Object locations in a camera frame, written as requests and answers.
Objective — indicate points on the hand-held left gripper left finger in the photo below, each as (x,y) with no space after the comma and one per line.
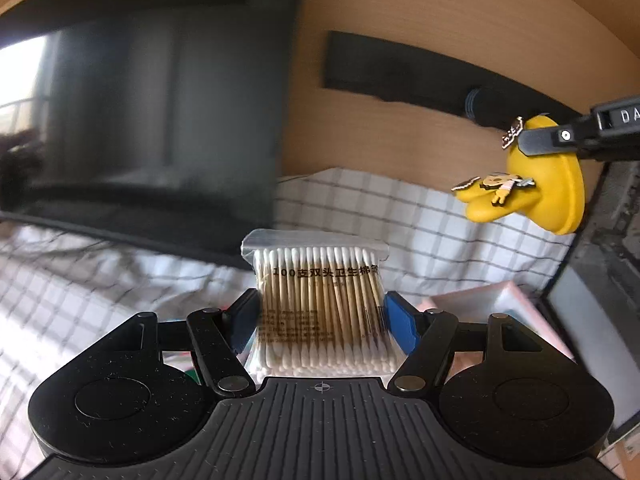
(244,321)

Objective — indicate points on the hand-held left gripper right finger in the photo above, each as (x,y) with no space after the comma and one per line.
(400,321)

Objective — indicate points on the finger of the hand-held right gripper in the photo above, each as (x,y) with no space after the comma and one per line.
(550,136)

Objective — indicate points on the bag of cotton swabs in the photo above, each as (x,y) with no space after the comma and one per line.
(320,300)

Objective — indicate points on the pink cardboard box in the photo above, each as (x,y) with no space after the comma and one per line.
(500,302)

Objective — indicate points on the white black checkered cloth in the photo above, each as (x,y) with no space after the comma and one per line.
(375,210)

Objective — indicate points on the black framed picture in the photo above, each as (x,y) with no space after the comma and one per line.
(600,300)

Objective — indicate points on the black computer monitor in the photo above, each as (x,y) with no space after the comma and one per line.
(150,110)

